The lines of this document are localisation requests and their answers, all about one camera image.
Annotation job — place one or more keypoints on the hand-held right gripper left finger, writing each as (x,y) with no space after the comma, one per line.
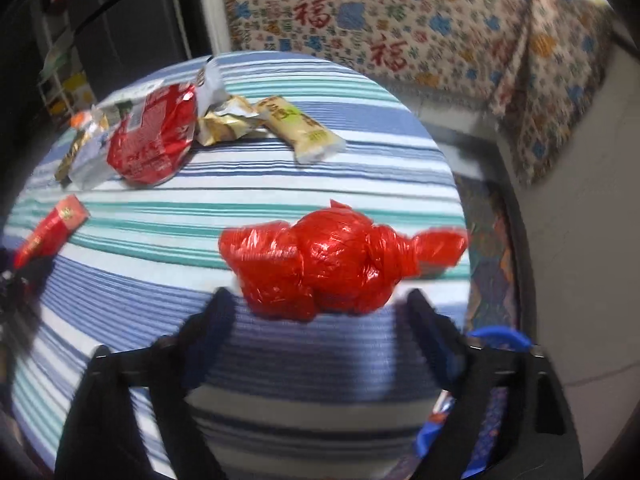
(215,332)

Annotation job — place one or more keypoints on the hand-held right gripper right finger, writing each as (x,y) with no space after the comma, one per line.
(440,350)

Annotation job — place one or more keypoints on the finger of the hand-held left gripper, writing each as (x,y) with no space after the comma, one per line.
(27,285)

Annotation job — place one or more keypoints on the blue plastic basket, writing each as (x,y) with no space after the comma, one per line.
(500,336)

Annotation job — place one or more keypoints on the small red packet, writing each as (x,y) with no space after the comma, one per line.
(50,227)

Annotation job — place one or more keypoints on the red plastic bag wad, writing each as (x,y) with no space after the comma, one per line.
(325,260)

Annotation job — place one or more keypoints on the colourful hexagon floor mat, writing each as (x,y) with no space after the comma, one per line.
(490,260)

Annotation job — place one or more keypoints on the clear plastic wrapper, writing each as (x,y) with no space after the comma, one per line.
(90,165)

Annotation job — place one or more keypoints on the striped tablecloth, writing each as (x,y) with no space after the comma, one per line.
(300,185)

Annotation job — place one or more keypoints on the small orange wrapper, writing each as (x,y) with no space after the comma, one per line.
(80,120)

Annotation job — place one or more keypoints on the large red snack packet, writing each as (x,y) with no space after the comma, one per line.
(150,145)

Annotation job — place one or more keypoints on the white storage shelf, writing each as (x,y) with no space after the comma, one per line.
(75,91)

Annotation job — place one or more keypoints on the gold crumpled wrapper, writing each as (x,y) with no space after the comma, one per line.
(225,125)

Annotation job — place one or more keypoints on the cream snack packet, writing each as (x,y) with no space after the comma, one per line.
(300,127)

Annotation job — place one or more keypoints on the dark cabinet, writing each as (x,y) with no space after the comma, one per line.
(125,20)

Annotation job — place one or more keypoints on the printed blanket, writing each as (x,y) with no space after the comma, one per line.
(450,25)

